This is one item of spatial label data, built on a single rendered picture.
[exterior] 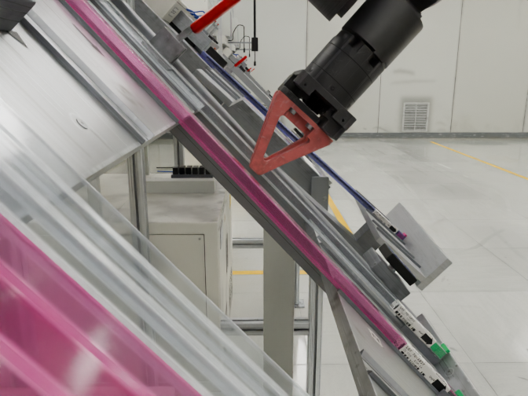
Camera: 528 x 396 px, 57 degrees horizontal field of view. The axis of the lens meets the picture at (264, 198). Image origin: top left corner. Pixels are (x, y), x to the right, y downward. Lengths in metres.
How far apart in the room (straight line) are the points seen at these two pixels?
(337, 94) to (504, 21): 8.46
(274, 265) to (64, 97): 0.74
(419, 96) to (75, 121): 8.24
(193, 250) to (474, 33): 7.64
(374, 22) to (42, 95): 0.32
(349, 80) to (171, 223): 1.02
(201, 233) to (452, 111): 7.44
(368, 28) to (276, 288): 0.60
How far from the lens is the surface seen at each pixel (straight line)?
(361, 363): 0.31
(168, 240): 1.43
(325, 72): 0.46
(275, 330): 0.98
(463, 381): 0.55
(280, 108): 0.45
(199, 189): 1.72
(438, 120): 8.53
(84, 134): 0.21
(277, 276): 0.93
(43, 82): 0.22
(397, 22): 0.47
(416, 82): 8.37
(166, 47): 0.54
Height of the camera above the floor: 1.03
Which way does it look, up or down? 14 degrees down
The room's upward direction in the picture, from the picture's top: straight up
